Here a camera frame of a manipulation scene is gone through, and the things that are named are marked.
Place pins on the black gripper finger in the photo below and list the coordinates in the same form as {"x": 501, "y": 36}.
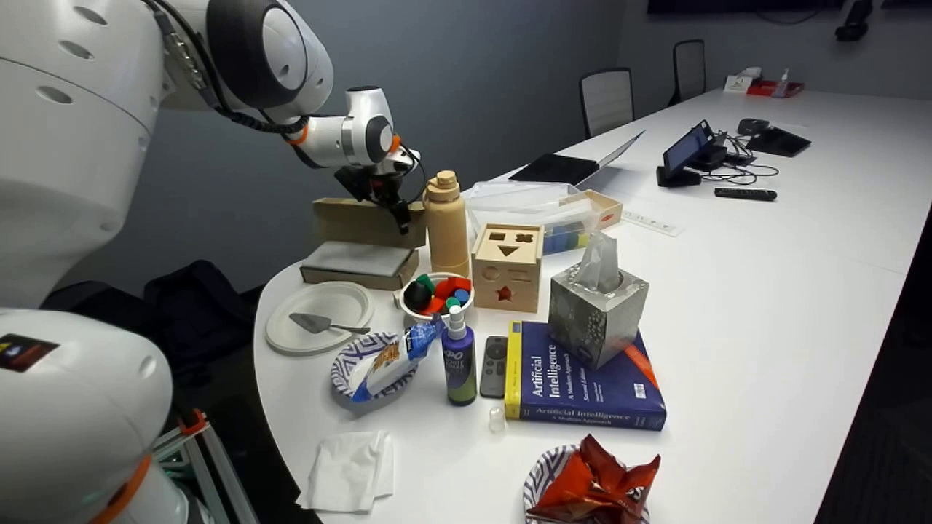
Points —
{"x": 402, "y": 215}
{"x": 380, "y": 202}

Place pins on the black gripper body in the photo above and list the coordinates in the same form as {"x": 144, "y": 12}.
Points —
{"x": 383, "y": 178}

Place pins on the brown cardboard box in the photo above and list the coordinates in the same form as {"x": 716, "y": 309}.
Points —
{"x": 361, "y": 243}

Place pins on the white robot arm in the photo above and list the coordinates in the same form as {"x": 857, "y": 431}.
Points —
{"x": 81, "y": 86}

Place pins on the wooden shape sorter box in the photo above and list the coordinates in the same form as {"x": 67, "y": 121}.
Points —
{"x": 506, "y": 265}

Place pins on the open black laptop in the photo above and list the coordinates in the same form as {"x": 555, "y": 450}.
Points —
{"x": 568, "y": 169}

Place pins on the grey tissue box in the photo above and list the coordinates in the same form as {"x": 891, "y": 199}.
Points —
{"x": 594, "y": 303}

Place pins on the red flat box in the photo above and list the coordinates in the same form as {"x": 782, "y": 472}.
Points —
{"x": 776, "y": 87}

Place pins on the tan plastic bottle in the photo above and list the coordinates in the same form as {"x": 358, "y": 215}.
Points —
{"x": 445, "y": 221}

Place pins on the bowl of coloured blocks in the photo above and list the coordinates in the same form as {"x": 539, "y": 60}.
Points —
{"x": 432, "y": 295}

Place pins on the white plastic plate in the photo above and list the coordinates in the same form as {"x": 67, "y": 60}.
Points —
{"x": 342, "y": 300}

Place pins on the purple spray bottle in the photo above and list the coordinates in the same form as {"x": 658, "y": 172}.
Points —
{"x": 457, "y": 359}

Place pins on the blue snack bag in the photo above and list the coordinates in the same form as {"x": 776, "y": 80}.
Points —
{"x": 391, "y": 359}

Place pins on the blue patterned paper plate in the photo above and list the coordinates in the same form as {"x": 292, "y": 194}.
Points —
{"x": 348, "y": 370}

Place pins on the clear plastic container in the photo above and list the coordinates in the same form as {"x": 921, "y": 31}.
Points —
{"x": 562, "y": 214}

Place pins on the black remote control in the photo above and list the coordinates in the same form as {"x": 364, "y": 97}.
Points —
{"x": 492, "y": 368}

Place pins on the black bag on floor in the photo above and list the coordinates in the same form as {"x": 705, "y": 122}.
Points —
{"x": 193, "y": 314}

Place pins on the blue hardcover book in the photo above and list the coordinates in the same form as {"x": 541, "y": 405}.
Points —
{"x": 544, "y": 381}

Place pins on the grey office chair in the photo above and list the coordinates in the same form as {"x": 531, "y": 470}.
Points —
{"x": 605, "y": 99}

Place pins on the white folded napkin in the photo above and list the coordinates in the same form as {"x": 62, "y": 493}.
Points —
{"x": 351, "y": 472}

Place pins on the tablet on stand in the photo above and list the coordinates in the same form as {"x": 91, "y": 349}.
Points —
{"x": 691, "y": 157}

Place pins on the black pen case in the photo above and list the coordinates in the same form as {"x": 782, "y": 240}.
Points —
{"x": 747, "y": 194}

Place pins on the orange crumpled wrapper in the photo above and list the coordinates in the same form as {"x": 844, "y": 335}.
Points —
{"x": 594, "y": 480}

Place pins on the white tissue pack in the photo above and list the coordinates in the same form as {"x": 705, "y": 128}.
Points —
{"x": 739, "y": 81}

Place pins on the black pouch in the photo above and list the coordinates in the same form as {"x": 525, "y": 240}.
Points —
{"x": 776, "y": 141}

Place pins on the black webcam on mount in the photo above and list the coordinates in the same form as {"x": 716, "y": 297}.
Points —
{"x": 855, "y": 28}

